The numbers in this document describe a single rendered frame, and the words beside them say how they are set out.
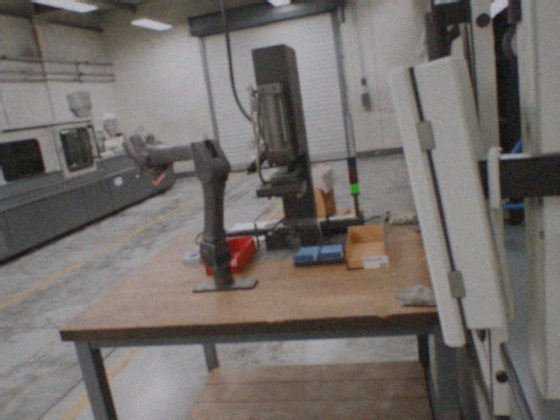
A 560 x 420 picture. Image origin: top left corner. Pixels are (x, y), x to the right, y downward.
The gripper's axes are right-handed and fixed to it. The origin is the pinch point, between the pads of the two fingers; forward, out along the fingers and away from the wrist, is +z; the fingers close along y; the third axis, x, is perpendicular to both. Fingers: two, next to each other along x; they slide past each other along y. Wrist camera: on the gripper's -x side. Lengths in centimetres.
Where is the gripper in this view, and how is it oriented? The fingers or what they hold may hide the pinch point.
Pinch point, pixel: (170, 164)
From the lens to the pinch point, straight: 181.4
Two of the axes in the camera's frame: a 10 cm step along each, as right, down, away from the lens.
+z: 3.0, -1.0, 9.5
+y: -6.6, 7.0, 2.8
